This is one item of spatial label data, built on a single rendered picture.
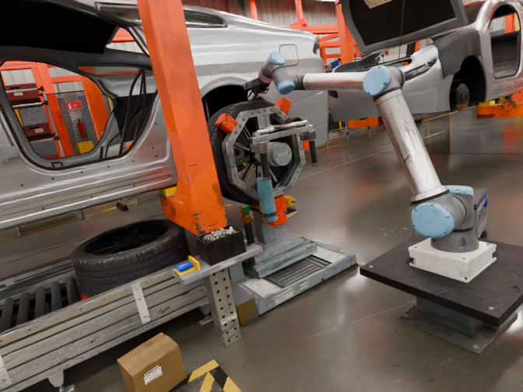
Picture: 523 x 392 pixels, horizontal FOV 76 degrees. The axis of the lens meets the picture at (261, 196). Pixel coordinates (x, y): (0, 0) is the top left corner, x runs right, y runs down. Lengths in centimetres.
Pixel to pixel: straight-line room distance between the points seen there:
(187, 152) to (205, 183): 18
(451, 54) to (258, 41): 251
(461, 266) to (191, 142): 132
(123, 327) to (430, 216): 151
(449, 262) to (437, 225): 22
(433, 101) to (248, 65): 248
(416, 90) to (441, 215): 298
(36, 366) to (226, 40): 210
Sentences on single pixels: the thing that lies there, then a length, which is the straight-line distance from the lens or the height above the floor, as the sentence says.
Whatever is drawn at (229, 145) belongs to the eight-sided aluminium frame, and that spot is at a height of 95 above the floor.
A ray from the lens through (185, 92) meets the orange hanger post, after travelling 174.
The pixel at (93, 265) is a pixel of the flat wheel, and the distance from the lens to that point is 200.
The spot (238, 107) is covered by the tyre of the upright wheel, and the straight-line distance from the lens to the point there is 205.
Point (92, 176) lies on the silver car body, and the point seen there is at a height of 91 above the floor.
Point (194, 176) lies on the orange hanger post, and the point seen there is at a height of 85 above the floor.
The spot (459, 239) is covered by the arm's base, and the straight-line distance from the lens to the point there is 168.
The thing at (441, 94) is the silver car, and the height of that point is 94.
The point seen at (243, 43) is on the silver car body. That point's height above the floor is 157.
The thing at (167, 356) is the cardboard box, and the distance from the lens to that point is 167.
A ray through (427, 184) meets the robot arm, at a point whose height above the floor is 72.
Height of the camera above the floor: 111
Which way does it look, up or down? 14 degrees down
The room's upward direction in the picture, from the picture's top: 10 degrees counter-clockwise
